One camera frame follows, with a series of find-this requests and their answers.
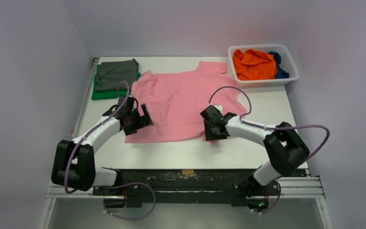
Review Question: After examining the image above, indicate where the brown tape piece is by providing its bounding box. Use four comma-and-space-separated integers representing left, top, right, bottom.
182, 169, 195, 176

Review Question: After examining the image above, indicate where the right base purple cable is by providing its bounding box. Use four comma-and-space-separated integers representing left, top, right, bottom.
250, 181, 282, 216

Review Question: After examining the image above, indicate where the aluminium frame rail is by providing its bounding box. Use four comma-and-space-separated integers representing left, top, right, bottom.
37, 57, 334, 229

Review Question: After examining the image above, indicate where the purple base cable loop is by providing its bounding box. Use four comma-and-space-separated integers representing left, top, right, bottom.
103, 182, 156, 221

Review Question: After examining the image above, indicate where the folded green t shirt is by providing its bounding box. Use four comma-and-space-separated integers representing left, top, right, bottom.
91, 64, 141, 100

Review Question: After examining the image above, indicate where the pink t shirt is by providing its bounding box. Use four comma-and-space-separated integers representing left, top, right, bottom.
125, 61, 246, 144

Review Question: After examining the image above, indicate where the folded grey t shirt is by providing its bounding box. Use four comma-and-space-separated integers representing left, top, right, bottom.
95, 59, 139, 92

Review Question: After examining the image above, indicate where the blue t shirt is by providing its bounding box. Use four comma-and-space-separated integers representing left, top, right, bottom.
268, 52, 290, 79

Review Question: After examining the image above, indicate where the white plastic basket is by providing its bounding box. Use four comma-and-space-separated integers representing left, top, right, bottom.
228, 44, 299, 88

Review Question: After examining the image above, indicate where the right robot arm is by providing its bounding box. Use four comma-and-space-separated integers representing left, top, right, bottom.
200, 105, 310, 194

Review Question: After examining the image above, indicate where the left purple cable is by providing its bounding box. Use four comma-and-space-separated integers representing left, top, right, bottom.
63, 81, 131, 195

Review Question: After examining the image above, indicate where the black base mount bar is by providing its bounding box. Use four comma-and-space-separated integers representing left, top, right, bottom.
91, 168, 307, 209

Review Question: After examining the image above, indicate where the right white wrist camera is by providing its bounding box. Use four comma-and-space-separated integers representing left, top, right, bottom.
209, 104, 223, 113

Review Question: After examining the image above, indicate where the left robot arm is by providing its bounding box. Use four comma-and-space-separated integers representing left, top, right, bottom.
51, 96, 153, 195

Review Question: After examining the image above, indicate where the orange t shirt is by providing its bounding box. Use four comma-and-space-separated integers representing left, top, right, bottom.
232, 49, 278, 81

